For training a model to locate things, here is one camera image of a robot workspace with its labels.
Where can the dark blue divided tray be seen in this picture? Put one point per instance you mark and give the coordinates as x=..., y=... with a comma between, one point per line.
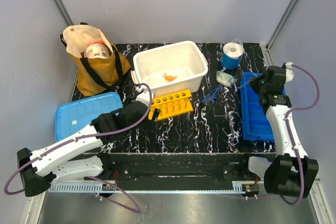
x=255, y=125

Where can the light blue plastic lid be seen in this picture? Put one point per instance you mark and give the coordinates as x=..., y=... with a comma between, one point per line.
x=73, y=116

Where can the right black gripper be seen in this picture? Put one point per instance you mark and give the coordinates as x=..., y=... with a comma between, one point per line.
x=253, y=82

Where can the brown canvas tote bag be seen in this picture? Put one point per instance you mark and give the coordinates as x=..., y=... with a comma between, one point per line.
x=95, y=74

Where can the crumpled clear plastic wrapper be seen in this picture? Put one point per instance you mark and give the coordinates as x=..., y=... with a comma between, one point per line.
x=225, y=79

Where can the white plastic tub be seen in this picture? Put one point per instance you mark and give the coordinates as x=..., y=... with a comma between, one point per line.
x=181, y=59

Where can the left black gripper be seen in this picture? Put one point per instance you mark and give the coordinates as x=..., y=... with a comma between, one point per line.
x=156, y=112

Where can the blue safety glasses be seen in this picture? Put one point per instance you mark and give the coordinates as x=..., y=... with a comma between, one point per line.
x=213, y=96

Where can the white orange bottle in bag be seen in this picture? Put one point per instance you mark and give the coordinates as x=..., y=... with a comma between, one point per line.
x=97, y=49

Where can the yellow test tube rack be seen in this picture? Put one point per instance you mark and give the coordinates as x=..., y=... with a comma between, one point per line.
x=171, y=105

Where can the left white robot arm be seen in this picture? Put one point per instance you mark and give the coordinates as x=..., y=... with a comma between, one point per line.
x=42, y=168

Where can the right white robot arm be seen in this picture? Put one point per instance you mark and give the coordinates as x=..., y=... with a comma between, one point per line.
x=292, y=172

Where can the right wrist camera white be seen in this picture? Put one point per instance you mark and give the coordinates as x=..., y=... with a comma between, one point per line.
x=289, y=72

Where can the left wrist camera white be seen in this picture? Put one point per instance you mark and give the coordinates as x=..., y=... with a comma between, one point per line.
x=145, y=97

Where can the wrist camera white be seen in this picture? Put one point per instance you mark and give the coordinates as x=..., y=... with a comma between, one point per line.
x=289, y=72
x=145, y=97

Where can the yellow knotted rubber band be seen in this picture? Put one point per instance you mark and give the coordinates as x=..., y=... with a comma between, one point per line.
x=169, y=78

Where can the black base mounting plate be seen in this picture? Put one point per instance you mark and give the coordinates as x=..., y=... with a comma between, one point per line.
x=164, y=173

